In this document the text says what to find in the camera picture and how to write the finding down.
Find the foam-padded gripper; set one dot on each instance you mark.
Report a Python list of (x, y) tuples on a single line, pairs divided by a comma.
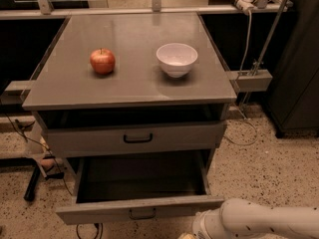
[(203, 229)]

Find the grey drawer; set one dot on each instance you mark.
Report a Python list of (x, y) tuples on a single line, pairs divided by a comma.
[(141, 186), (138, 138)]

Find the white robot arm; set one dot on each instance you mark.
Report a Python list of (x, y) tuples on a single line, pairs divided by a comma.
[(242, 219)]

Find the grey drawer cabinet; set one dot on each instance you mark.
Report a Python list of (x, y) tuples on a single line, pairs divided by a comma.
[(70, 94)]

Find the grey top drawer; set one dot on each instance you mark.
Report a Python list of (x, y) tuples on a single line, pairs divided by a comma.
[(138, 138)]

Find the black floor stand leg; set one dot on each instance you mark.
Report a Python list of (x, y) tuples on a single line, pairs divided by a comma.
[(30, 191)]

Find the dark cabinet at right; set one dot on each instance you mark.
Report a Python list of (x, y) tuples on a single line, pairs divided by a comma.
[(292, 99)]

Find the white ceramic bowl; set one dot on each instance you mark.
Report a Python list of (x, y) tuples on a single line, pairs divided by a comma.
[(176, 59)]

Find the red apple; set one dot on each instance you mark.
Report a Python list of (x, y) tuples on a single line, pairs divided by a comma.
[(102, 61)]

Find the diagonal metal rod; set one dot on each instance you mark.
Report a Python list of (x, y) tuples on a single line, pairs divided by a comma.
[(256, 65)]

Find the grey right bracket block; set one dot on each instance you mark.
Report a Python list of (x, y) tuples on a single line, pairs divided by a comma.
[(247, 83)]

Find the grey bracket block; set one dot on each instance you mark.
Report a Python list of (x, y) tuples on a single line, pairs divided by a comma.
[(247, 83), (16, 92)]

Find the grey left bracket block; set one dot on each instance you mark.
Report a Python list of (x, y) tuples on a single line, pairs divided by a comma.
[(16, 92)]

